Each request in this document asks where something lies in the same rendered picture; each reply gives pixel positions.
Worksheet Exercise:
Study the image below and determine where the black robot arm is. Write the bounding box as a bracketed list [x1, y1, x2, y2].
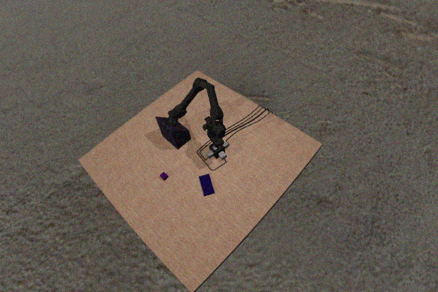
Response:
[165, 78, 226, 138]

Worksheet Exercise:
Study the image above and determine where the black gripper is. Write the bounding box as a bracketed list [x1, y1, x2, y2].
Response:
[203, 124, 224, 148]

